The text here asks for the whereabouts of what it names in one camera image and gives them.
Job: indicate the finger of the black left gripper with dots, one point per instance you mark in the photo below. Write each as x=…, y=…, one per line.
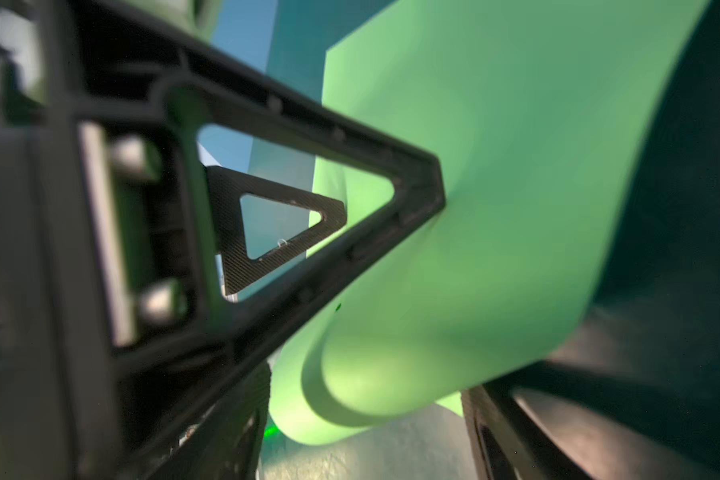
x=261, y=225
x=201, y=213

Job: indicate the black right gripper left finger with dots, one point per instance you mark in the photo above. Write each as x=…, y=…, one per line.
x=227, y=443

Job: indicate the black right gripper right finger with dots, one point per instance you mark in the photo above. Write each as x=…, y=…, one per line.
x=554, y=421

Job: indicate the green square paper sheet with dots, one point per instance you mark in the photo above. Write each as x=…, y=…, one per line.
x=537, y=111

